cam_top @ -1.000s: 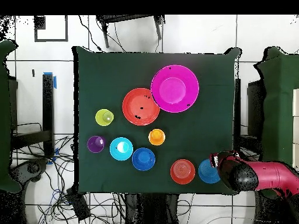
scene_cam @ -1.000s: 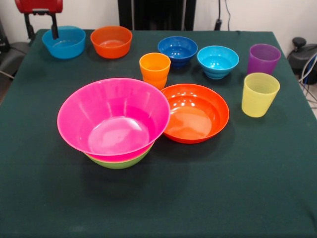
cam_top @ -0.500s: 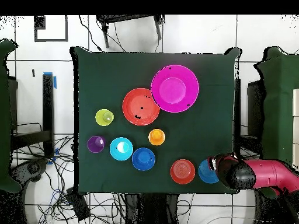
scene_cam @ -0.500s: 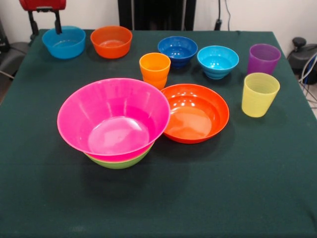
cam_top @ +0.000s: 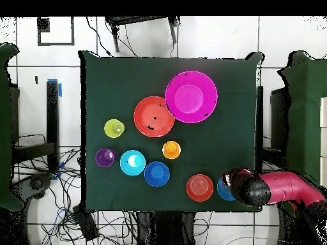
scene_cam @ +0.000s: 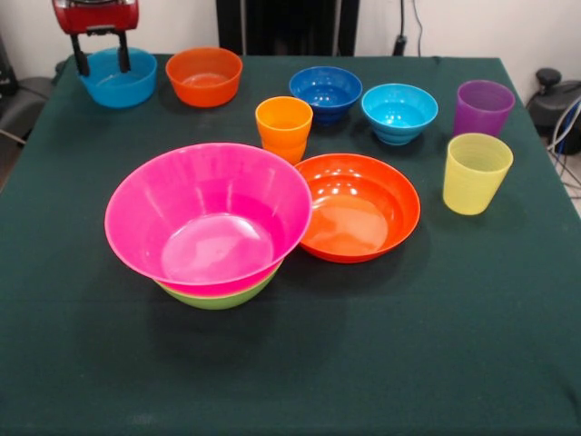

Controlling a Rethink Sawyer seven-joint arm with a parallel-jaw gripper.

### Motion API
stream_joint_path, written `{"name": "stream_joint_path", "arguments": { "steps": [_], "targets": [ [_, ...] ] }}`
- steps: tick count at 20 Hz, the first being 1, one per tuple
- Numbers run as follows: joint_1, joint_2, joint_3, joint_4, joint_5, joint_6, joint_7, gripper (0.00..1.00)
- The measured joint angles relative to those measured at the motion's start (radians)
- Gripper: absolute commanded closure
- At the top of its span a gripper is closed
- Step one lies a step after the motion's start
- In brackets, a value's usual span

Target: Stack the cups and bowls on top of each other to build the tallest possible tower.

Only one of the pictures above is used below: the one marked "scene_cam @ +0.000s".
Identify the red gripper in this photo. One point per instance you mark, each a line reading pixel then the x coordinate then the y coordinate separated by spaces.
pixel 97 16

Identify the light blue translucent bowl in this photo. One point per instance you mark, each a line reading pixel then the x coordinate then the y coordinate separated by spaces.
pixel 118 91

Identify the large pink plastic bowl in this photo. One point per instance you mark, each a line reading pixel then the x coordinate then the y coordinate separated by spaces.
pixel 204 204

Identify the dark grey chair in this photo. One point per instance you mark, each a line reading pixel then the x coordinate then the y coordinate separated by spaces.
pixel 25 104

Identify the orange translucent bowl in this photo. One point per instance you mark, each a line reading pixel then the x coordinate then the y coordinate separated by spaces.
pixel 204 86

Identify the orange plastic cup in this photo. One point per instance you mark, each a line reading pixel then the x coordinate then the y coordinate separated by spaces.
pixel 283 122
pixel 292 154

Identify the dark blue ribbed bowl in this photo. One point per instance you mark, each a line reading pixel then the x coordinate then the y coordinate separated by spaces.
pixel 324 95

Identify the green plastic bowl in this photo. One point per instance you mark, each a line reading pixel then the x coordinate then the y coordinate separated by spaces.
pixel 218 300

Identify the cyan ribbed bowl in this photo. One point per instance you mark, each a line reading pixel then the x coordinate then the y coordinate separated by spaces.
pixel 399 113

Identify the red-orange shallow bowl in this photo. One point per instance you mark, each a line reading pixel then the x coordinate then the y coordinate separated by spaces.
pixel 363 213

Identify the purple plastic cup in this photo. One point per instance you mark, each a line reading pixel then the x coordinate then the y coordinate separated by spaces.
pixel 483 113

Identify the dark green table cloth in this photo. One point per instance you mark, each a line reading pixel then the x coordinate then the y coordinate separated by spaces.
pixel 363 340

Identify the yellow plastic cup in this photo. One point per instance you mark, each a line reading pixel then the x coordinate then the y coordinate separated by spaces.
pixel 474 181

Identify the black floor device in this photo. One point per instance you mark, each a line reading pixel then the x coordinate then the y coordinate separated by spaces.
pixel 554 104

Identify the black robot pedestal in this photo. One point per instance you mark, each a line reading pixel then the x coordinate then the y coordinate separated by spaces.
pixel 290 27

